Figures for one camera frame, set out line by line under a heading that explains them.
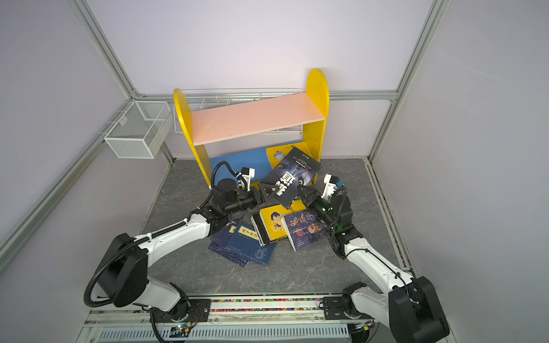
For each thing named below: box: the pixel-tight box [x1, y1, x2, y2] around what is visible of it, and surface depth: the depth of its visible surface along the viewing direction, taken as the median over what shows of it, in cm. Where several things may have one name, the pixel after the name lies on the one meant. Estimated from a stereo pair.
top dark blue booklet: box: [224, 221, 277, 267], surface depth 86 cm
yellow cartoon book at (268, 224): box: [250, 204, 289, 247], surface depth 90 cm
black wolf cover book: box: [258, 146, 324, 208], surface depth 80 cm
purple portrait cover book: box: [280, 209, 329, 252], surface depth 89 cm
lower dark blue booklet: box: [208, 220, 249, 268], surface depth 86 cm
